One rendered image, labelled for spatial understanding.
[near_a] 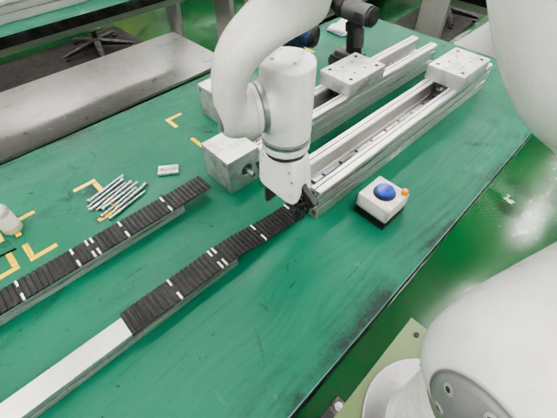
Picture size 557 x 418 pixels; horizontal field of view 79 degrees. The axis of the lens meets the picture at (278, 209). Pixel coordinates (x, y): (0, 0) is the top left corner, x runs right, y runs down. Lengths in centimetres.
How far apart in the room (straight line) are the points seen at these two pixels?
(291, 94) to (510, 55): 34
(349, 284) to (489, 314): 49
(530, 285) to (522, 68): 11
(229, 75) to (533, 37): 33
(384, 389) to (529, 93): 47
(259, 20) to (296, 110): 14
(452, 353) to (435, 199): 69
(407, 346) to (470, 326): 43
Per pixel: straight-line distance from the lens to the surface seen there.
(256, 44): 44
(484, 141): 111
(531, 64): 21
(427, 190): 89
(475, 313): 21
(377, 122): 93
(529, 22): 20
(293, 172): 59
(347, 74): 102
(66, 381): 66
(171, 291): 66
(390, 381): 60
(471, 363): 20
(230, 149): 79
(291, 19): 44
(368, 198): 74
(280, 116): 52
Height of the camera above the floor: 137
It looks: 49 degrees down
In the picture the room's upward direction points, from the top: straight up
